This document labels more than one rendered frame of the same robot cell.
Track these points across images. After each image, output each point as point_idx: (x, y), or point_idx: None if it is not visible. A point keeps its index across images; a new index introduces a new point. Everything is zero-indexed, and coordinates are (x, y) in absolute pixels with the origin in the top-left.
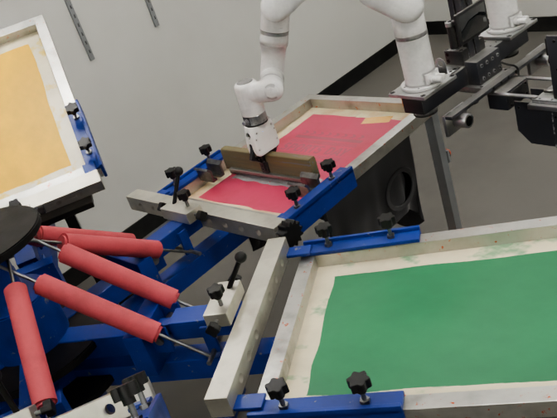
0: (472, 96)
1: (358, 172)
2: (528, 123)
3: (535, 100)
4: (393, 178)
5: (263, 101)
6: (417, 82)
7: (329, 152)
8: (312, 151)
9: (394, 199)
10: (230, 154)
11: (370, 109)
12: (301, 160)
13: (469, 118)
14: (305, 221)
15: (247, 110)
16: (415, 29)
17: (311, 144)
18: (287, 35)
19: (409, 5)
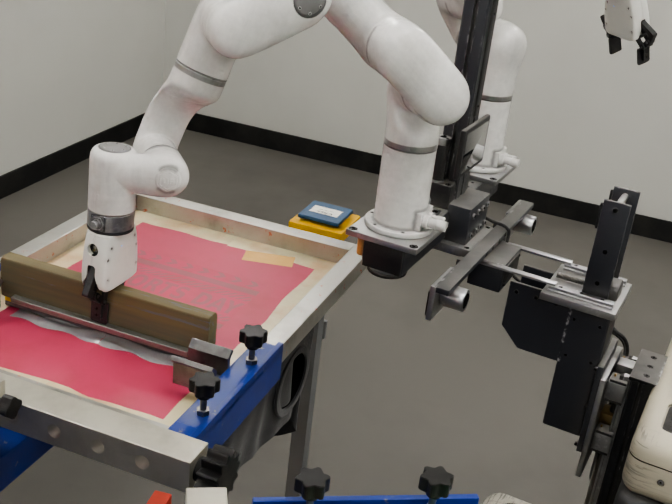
0: (463, 261)
1: (282, 355)
2: (523, 317)
3: (554, 289)
4: (291, 363)
5: (143, 193)
6: (402, 222)
7: (202, 301)
8: (168, 293)
9: (281, 396)
10: (21, 271)
11: (251, 237)
12: (192, 316)
13: (467, 296)
14: (213, 443)
15: (108, 202)
16: (429, 137)
17: (160, 279)
18: (224, 86)
19: (452, 98)
